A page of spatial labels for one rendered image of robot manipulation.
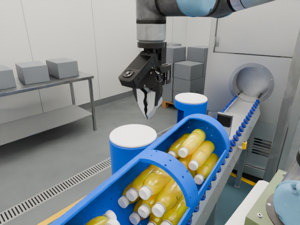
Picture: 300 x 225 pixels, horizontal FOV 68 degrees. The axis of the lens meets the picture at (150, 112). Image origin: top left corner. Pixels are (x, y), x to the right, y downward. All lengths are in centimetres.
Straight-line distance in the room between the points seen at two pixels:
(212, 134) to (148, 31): 71
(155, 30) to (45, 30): 355
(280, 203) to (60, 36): 396
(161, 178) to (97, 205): 23
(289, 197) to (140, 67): 39
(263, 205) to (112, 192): 49
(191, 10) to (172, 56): 372
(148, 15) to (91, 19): 389
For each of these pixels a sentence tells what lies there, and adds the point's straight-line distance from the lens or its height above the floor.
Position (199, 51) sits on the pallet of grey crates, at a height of 112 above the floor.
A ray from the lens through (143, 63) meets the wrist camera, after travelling 55.
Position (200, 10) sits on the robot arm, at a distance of 49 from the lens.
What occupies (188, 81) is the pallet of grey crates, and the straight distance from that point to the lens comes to 407.
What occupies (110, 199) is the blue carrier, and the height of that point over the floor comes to 106.
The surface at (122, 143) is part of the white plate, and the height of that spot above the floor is 104.
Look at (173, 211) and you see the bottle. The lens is 81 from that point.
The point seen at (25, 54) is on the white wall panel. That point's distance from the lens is 396.
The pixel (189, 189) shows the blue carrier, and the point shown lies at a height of 116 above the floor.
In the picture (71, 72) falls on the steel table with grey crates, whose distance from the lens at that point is 342.
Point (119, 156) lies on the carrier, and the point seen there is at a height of 96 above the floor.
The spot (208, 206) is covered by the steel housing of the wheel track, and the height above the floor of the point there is 88.
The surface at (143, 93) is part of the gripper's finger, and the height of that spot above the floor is 147.
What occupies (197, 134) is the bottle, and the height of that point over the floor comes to 118.
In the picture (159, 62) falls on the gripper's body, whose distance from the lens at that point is 62.
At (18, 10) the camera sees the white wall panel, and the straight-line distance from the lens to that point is 394.
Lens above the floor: 166
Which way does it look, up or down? 23 degrees down
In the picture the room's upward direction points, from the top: straight up
